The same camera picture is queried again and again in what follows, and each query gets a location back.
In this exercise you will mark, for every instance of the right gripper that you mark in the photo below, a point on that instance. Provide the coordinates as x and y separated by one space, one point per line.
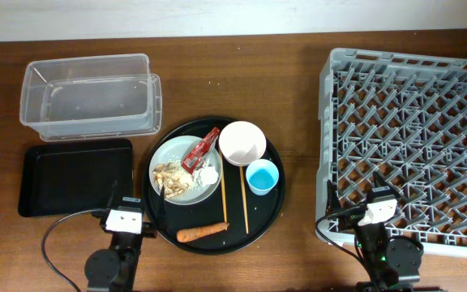
332 202

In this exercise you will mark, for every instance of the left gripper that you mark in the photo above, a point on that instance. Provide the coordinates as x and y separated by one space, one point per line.
162 224

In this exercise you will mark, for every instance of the rice and nut scraps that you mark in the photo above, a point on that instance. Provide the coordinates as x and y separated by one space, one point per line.
172 178

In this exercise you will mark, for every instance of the orange carrot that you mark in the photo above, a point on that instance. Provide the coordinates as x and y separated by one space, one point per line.
192 234

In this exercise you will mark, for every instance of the grey plate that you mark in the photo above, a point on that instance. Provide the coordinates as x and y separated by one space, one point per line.
176 149

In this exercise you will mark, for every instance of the red snack wrapper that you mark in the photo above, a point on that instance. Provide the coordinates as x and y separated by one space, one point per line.
195 157

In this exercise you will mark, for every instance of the white tissue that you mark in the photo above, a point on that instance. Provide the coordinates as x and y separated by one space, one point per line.
206 175

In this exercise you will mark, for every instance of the blue cup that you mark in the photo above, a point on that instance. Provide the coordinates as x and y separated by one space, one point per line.
262 176

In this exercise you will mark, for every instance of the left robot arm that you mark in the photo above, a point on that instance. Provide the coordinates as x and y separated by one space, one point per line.
114 268

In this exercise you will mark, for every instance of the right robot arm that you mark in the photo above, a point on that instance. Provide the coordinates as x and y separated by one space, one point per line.
391 262

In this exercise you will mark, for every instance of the grey dishwasher rack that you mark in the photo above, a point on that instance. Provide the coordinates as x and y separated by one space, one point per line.
405 116

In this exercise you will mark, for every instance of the black rectangular tray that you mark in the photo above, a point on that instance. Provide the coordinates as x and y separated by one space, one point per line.
72 177

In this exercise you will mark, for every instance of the round black tray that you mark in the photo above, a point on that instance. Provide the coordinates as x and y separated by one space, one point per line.
262 209

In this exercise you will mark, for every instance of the clear plastic bin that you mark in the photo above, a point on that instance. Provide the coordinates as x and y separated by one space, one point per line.
89 98

